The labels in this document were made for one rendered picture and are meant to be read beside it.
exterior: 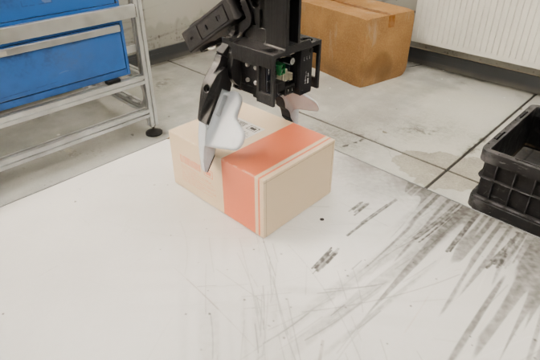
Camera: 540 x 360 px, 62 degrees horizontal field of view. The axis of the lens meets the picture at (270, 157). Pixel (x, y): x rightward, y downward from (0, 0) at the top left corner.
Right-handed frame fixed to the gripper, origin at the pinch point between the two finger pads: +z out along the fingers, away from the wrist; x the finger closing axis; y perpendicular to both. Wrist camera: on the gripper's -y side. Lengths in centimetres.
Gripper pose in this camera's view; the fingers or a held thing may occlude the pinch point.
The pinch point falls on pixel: (249, 146)
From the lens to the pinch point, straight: 54.7
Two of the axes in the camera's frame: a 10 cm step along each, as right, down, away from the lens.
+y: 7.2, 3.6, -5.9
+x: 7.0, -3.7, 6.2
